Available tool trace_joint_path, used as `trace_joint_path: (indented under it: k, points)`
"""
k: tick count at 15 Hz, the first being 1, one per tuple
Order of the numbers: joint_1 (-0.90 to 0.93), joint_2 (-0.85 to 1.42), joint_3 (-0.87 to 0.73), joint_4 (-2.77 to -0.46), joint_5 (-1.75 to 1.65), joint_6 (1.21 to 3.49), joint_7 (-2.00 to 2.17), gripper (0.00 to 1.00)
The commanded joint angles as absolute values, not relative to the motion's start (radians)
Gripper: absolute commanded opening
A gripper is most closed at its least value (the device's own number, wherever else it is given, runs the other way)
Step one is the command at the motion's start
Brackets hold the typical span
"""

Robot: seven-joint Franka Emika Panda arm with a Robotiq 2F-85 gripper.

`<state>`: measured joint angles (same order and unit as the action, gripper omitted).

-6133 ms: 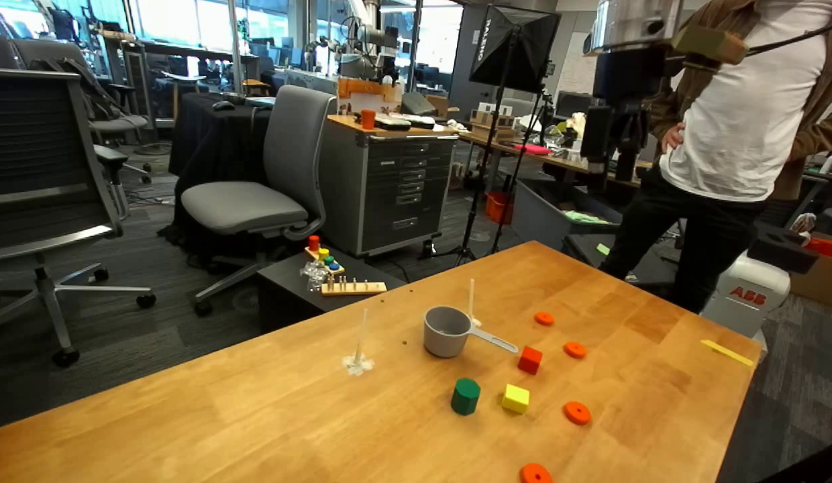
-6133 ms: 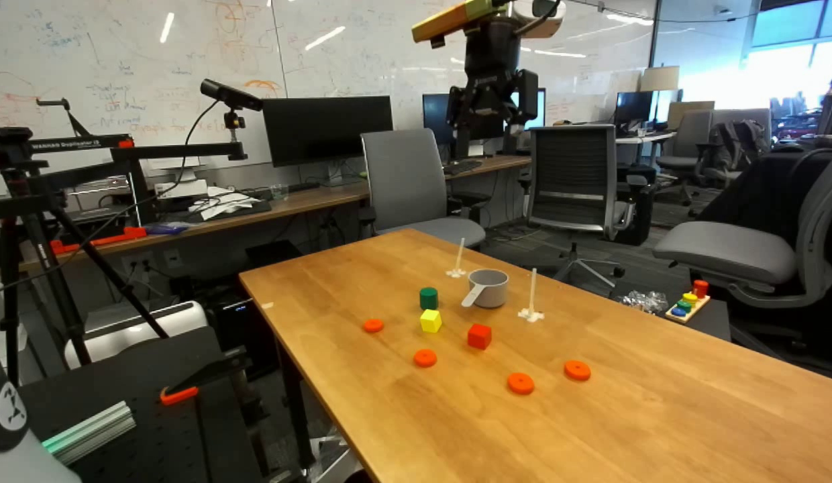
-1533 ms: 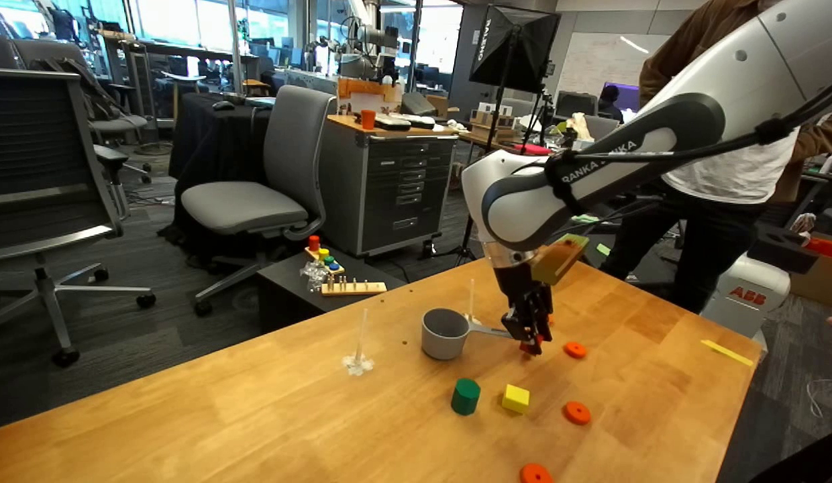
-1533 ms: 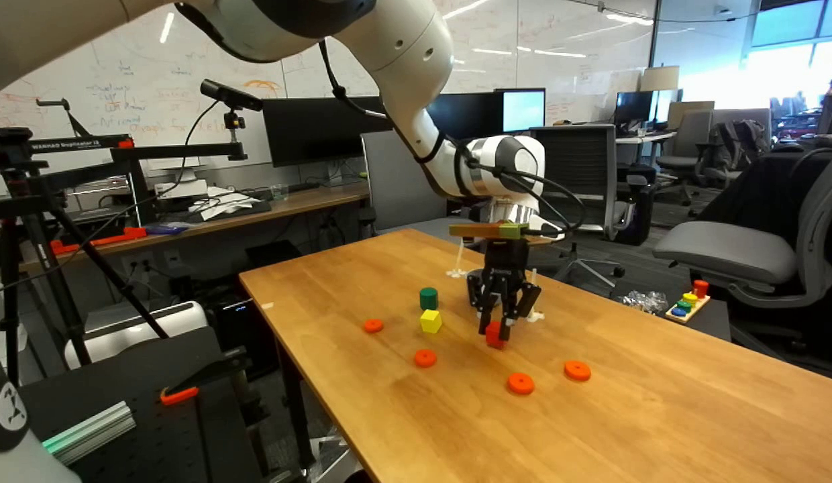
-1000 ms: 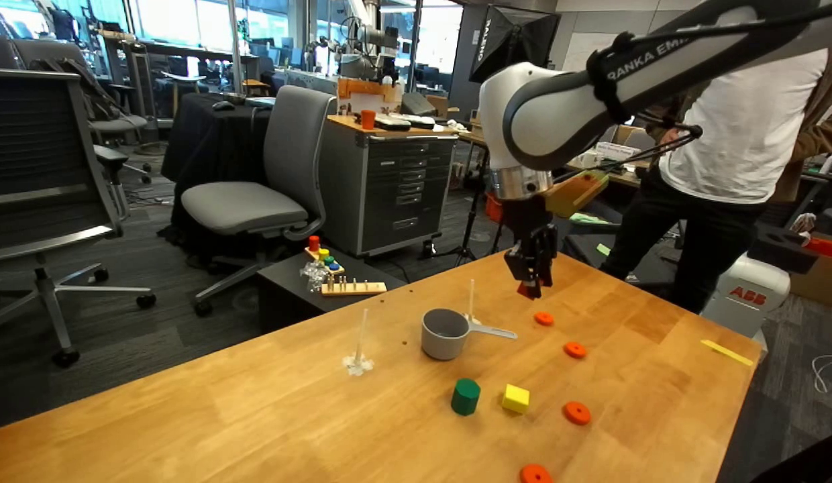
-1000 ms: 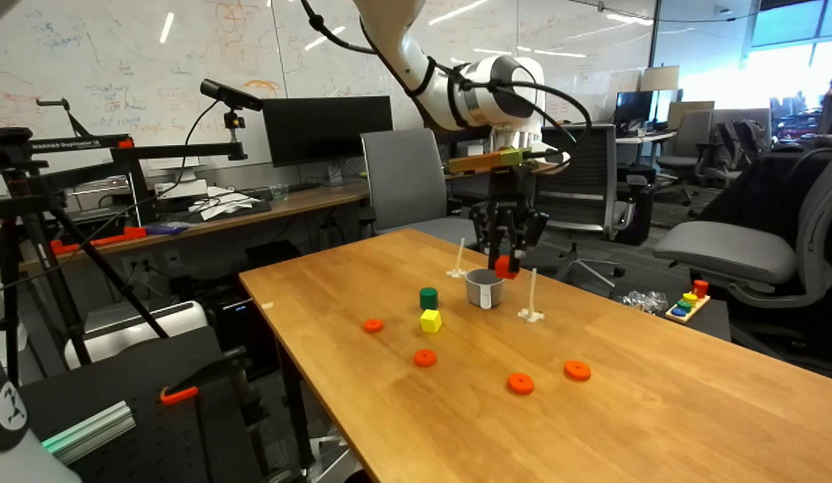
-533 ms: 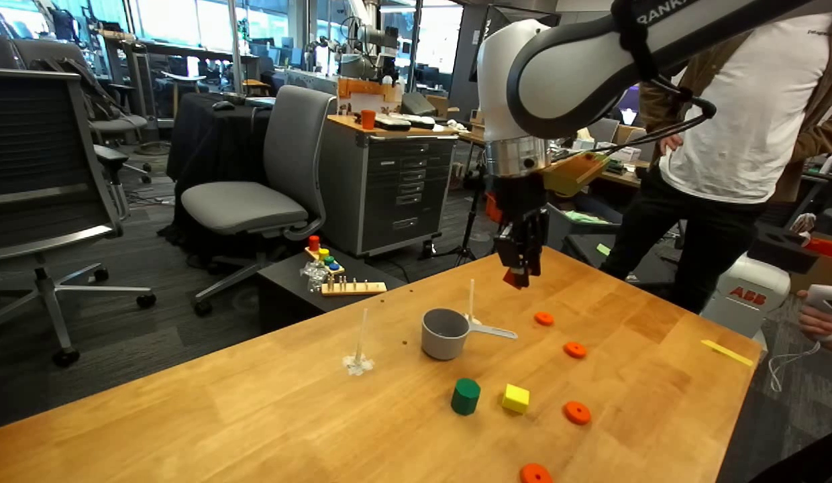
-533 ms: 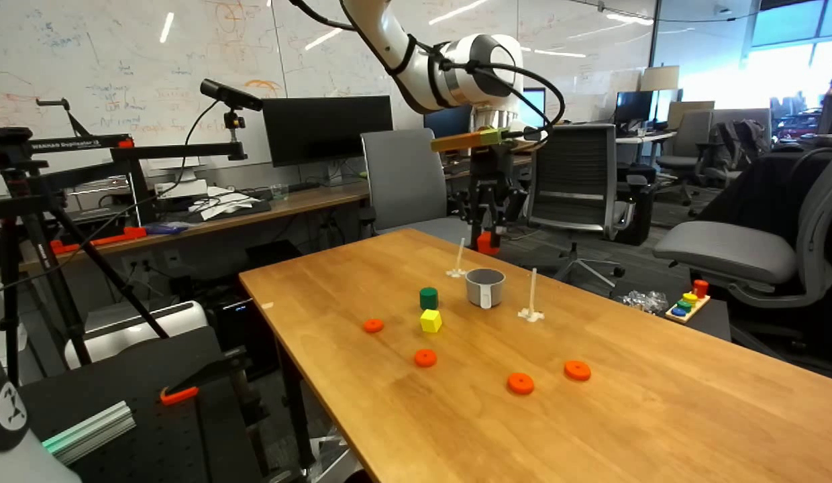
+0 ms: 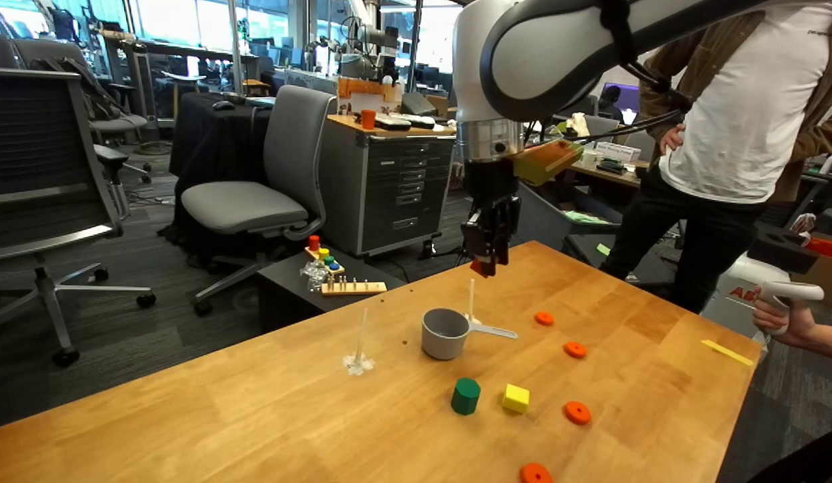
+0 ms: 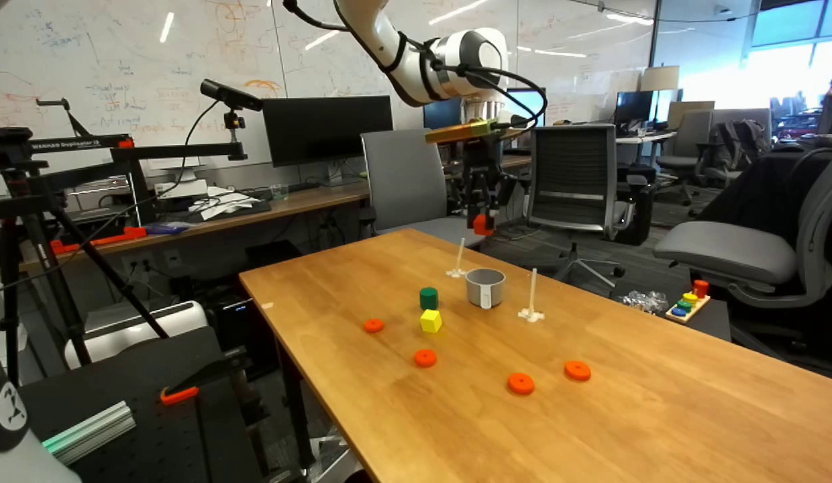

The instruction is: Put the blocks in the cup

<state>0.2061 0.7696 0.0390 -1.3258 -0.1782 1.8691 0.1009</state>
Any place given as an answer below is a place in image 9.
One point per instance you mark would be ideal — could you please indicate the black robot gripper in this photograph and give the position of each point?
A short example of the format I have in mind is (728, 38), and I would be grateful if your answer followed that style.
(493, 190)

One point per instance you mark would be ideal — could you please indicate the red cube block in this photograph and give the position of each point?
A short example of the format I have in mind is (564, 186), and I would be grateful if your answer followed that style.
(482, 268)

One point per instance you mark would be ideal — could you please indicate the green cylinder block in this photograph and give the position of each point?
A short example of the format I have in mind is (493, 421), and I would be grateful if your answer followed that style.
(465, 399)

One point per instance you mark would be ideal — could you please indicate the yellow cube block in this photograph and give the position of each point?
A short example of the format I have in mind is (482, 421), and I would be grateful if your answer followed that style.
(516, 399)

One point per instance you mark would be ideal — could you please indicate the white handheld controller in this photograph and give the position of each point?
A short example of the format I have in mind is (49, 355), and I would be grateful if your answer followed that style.
(795, 294)

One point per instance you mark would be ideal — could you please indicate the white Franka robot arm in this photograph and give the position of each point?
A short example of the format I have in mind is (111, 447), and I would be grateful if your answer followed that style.
(541, 56)

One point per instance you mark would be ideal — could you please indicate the operator's bare forearm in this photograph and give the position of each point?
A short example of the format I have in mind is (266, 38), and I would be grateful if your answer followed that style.
(824, 339)

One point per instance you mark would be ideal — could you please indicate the small orange cup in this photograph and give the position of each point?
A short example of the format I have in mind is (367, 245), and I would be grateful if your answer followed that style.
(370, 120)

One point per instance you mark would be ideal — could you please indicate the standing person's bare hand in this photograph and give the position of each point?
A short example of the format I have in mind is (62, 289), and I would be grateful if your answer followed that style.
(671, 140)

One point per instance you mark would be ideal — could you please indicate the operator's bare hand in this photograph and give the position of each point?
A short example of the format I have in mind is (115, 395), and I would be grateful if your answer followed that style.
(780, 324)

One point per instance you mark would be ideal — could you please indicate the orange disc with hole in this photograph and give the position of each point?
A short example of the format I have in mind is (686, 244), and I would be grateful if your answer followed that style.
(575, 351)
(545, 319)
(578, 415)
(536, 473)

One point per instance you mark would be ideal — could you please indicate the grey drawer cabinet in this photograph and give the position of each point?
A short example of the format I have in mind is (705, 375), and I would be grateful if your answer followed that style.
(380, 191)

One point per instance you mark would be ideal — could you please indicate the cluttered wooden side desk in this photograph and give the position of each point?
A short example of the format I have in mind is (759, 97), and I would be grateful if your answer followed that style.
(612, 171)

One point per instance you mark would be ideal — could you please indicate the wooden peg rack toy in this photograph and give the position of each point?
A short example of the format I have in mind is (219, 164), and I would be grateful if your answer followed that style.
(353, 289)

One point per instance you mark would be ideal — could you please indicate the colourful stacking toy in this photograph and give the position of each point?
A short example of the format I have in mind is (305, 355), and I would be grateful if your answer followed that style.
(327, 260)

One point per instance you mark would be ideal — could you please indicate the clear peg on base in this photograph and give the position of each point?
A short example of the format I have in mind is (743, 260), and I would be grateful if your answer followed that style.
(359, 364)

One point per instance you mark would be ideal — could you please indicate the clear plastic bag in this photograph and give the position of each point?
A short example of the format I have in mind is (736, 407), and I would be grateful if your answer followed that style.
(313, 281)

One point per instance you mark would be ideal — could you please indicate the orange and white box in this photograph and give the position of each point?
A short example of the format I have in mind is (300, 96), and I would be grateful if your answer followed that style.
(367, 92)

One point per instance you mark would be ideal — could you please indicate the low black side table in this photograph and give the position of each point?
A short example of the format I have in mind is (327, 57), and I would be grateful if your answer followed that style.
(284, 292)

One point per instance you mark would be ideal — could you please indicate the grey padded office chair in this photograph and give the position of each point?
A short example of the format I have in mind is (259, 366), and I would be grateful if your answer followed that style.
(296, 143)

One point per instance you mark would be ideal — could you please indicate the white ABB machine housing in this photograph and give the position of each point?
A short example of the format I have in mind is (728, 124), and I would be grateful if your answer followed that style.
(733, 305)

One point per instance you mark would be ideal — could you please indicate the yellow tape strip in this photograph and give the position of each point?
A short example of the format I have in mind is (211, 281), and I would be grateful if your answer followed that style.
(728, 352)

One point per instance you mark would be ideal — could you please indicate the black draped table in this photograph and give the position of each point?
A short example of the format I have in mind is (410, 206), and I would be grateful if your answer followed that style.
(219, 136)

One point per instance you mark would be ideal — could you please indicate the person in white shirt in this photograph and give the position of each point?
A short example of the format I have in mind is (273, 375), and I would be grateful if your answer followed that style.
(748, 109)

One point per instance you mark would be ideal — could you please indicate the black equipment case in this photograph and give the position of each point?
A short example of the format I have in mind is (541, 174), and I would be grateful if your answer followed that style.
(782, 245)

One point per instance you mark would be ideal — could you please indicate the red box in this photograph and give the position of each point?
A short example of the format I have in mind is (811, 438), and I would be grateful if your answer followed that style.
(828, 248)

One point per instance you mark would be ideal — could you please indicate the brown cardboard box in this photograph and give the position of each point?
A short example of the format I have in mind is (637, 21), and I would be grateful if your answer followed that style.
(831, 285)

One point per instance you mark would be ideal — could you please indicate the black mesh office chair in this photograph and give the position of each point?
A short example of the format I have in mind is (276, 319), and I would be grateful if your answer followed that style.
(41, 151)

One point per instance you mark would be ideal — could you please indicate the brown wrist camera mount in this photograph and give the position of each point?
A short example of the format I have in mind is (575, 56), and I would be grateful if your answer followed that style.
(545, 162)

